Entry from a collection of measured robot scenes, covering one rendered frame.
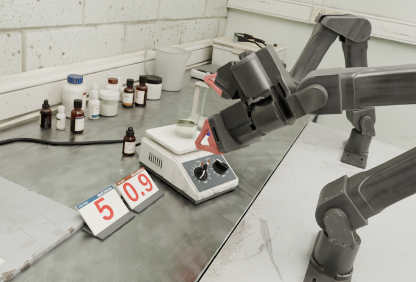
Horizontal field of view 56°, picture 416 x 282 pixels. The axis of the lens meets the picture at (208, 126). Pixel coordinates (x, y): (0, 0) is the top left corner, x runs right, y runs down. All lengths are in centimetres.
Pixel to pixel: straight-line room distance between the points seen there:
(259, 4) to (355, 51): 118
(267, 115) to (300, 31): 166
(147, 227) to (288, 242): 26
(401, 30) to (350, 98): 159
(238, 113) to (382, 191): 24
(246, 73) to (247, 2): 168
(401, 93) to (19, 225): 61
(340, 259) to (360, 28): 63
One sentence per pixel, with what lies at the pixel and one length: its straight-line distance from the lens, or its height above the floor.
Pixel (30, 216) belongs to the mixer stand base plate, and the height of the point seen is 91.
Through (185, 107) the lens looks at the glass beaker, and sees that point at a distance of 88.
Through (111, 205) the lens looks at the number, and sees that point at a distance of 74.
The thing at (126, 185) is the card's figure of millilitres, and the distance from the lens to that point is 78.
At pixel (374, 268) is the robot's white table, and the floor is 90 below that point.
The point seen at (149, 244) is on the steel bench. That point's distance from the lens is 69.
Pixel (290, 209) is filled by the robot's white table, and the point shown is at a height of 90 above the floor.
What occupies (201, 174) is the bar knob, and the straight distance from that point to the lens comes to 80.
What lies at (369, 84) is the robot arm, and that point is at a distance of 59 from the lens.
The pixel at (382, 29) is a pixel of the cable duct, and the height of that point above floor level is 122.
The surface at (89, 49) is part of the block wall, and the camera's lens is 133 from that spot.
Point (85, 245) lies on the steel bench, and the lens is 68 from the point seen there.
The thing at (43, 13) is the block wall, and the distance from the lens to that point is 117.
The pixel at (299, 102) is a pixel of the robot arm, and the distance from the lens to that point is 58.
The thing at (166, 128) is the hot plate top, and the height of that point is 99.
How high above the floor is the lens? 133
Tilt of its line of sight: 21 degrees down
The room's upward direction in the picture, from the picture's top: 10 degrees clockwise
